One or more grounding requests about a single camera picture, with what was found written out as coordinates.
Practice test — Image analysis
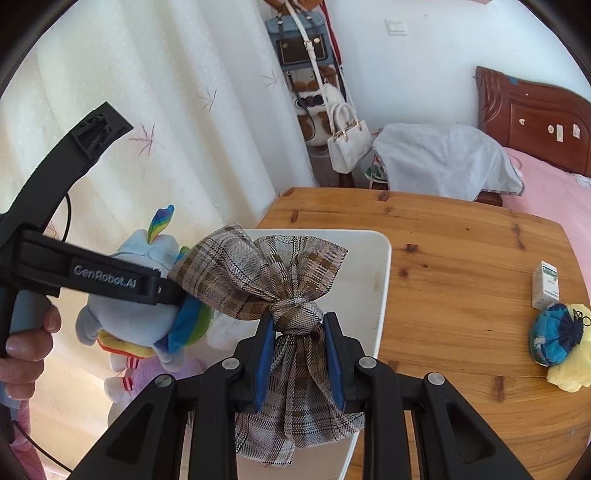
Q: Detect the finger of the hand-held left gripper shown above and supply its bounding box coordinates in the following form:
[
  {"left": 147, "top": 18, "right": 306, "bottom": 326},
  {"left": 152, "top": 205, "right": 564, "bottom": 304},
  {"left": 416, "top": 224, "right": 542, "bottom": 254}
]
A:
[{"left": 150, "top": 270, "right": 185, "bottom": 306}]

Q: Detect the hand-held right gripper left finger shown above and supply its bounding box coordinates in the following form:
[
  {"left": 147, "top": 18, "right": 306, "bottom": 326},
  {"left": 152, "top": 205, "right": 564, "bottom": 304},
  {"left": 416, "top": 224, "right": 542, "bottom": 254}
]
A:
[{"left": 81, "top": 310, "right": 275, "bottom": 480}]

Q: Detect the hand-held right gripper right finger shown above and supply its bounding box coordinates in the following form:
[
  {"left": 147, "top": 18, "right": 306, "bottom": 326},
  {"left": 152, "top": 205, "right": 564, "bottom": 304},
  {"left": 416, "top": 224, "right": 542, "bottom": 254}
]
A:
[{"left": 322, "top": 312, "right": 534, "bottom": 480}]

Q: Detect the blue unicorn plush toy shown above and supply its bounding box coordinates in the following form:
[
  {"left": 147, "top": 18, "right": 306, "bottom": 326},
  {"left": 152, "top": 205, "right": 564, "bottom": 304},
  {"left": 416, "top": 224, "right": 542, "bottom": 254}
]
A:
[{"left": 76, "top": 204, "right": 215, "bottom": 372}]

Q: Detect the white plastic tray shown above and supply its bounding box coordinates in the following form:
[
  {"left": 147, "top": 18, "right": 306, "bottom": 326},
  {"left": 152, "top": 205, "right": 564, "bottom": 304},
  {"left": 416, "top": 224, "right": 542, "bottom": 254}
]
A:
[{"left": 187, "top": 229, "right": 392, "bottom": 480}]

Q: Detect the brown plaid fabric bow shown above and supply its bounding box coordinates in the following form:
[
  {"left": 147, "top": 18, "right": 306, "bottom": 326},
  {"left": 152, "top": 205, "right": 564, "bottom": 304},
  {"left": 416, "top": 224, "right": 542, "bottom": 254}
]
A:
[{"left": 168, "top": 224, "right": 365, "bottom": 467}]

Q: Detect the purple plush toy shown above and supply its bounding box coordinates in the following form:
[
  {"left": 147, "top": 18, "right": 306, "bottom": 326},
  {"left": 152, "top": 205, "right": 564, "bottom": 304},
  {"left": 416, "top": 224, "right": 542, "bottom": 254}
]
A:
[{"left": 104, "top": 357, "right": 208, "bottom": 425}]

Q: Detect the person's left hand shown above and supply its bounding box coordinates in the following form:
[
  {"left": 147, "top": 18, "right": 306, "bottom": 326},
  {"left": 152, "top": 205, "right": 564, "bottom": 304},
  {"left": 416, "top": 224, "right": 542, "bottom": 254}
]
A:
[{"left": 0, "top": 305, "right": 62, "bottom": 409}]

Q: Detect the person's pink clothing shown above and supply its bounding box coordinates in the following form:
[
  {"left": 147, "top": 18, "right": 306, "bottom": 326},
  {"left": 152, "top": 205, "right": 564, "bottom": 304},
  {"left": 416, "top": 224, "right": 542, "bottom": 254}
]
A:
[{"left": 9, "top": 401, "right": 44, "bottom": 480}]

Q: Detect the cream patterned curtain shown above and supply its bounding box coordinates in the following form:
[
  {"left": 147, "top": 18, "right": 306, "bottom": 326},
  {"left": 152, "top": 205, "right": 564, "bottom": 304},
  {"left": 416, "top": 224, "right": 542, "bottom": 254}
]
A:
[{"left": 0, "top": 0, "right": 324, "bottom": 462}]

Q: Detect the white handbag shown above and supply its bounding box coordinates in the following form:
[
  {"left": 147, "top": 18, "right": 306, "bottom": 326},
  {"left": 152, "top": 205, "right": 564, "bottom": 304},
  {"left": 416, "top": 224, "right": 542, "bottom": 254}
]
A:
[{"left": 327, "top": 102, "right": 372, "bottom": 175}]

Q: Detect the cream bag with brown spots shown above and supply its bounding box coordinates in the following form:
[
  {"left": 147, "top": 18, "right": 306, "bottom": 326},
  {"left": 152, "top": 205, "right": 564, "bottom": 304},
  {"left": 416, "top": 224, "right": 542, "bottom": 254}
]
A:
[{"left": 288, "top": 69, "right": 347, "bottom": 146}]

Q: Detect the small white medicine box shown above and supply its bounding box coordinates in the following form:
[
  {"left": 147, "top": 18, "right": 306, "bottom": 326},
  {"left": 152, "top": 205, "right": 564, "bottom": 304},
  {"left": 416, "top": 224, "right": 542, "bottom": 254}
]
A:
[{"left": 532, "top": 261, "right": 561, "bottom": 310}]

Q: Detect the grey cloth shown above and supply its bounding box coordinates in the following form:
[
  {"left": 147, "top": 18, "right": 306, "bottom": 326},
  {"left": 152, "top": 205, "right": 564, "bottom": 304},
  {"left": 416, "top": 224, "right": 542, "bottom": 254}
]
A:
[{"left": 372, "top": 122, "right": 525, "bottom": 200}]

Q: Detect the pink bed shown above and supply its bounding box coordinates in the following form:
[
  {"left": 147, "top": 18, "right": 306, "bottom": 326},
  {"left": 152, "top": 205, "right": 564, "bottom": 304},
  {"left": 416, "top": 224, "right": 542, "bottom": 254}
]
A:
[{"left": 501, "top": 147, "right": 591, "bottom": 324}]

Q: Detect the blue denim bag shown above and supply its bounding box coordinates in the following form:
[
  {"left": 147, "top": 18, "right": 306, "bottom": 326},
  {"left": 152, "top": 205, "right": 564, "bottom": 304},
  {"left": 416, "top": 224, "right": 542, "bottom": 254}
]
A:
[{"left": 264, "top": 11, "right": 338, "bottom": 70}]

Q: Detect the wooden coat rack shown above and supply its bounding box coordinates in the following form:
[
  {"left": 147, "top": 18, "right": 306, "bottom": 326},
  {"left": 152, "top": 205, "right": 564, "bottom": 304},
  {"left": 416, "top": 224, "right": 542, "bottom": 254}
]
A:
[{"left": 265, "top": 0, "right": 324, "bottom": 12}]

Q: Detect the brown wooden headboard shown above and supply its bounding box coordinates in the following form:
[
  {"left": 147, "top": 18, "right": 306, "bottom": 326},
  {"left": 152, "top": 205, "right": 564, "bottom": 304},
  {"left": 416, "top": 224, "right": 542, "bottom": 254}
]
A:
[{"left": 475, "top": 66, "right": 591, "bottom": 176}]

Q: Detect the blue drawstring pouch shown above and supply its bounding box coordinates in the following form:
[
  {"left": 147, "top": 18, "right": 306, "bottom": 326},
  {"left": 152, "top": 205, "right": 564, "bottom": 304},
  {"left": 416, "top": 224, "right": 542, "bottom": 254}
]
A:
[{"left": 529, "top": 302, "right": 591, "bottom": 367}]

